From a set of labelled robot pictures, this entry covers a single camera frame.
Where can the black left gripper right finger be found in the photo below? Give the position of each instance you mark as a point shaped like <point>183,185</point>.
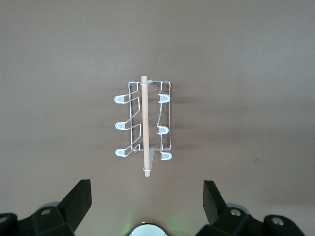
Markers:
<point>216,211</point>

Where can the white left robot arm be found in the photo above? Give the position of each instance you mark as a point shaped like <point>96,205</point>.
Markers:
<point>150,231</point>

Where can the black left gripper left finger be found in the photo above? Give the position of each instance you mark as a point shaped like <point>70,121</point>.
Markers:
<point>73,204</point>

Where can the brown table cover sheet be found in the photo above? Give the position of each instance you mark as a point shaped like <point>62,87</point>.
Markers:
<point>73,73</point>

